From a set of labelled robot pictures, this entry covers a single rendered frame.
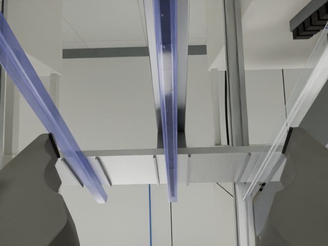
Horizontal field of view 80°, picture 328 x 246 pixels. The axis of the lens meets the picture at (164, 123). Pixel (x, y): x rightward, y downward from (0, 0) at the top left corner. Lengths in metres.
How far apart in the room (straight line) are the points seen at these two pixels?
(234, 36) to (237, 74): 0.11
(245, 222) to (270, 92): 1.83
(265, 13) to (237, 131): 0.34
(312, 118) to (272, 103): 1.93
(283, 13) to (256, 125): 1.60
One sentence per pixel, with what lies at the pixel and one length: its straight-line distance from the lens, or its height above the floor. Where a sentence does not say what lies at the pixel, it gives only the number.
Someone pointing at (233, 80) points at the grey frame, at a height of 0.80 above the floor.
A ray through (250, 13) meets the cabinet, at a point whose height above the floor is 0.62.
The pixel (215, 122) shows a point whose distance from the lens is 0.99.
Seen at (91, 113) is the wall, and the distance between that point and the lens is 2.14.
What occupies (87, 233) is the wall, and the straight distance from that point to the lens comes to 2.32.
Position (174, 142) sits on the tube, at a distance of 0.20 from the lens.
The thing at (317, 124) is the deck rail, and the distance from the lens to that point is 0.38.
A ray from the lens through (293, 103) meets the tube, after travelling 0.20.
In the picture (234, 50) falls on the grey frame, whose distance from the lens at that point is 0.63.
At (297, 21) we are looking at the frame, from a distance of 0.73.
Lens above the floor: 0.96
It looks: 5 degrees down
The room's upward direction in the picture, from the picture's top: 178 degrees clockwise
